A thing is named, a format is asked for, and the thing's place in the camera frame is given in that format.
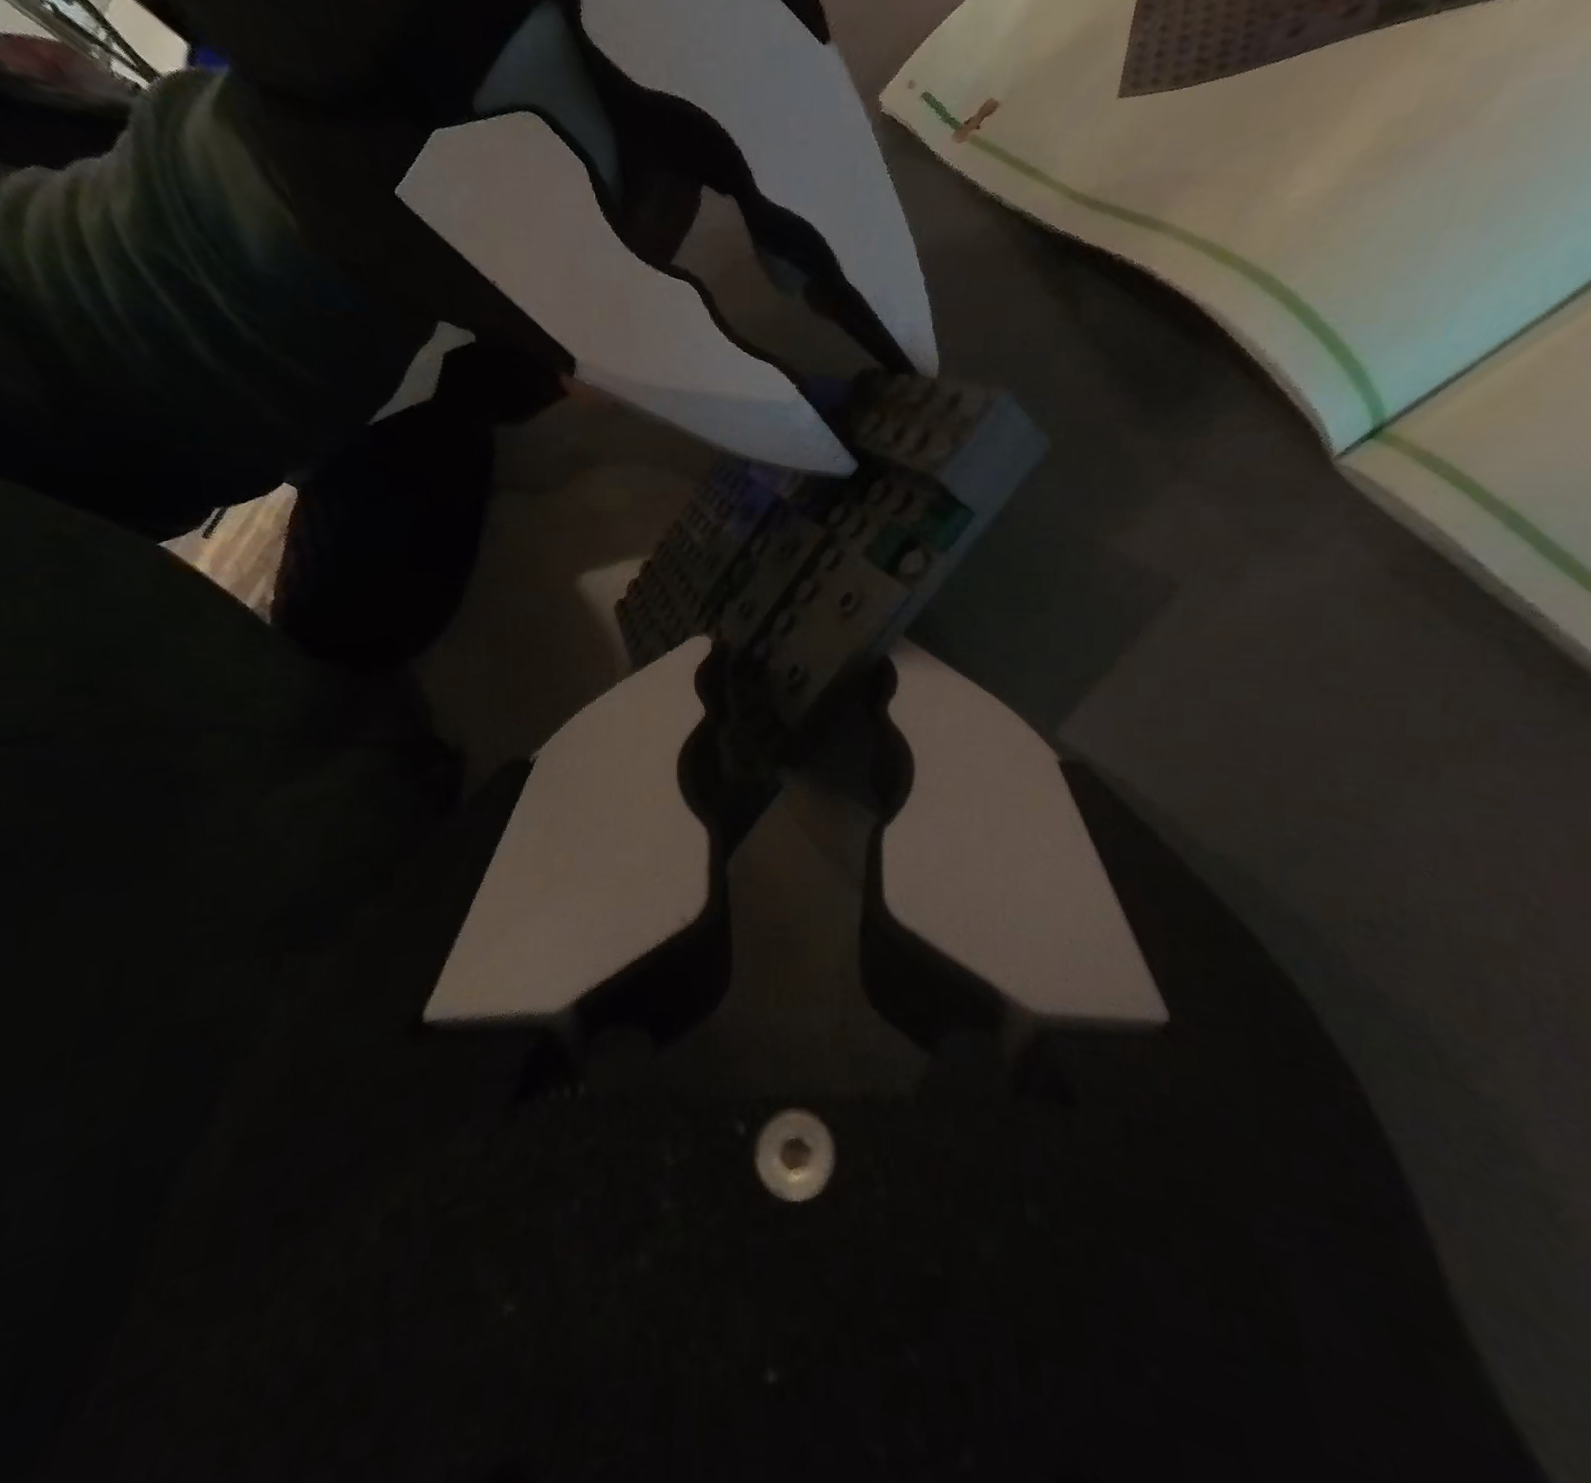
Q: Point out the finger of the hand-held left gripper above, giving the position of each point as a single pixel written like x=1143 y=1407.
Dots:
x=771 y=80
x=559 y=266

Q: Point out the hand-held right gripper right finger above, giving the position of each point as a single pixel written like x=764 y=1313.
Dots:
x=1018 y=888

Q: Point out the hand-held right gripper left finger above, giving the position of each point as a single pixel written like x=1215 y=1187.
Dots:
x=596 y=874

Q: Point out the grey brick baseplate assembly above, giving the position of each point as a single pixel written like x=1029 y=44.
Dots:
x=919 y=464

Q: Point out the brick instruction booklet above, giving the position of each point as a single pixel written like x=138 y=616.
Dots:
x=1305 y=204

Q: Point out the grey desk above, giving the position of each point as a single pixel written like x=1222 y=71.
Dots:
x=1242 y=763

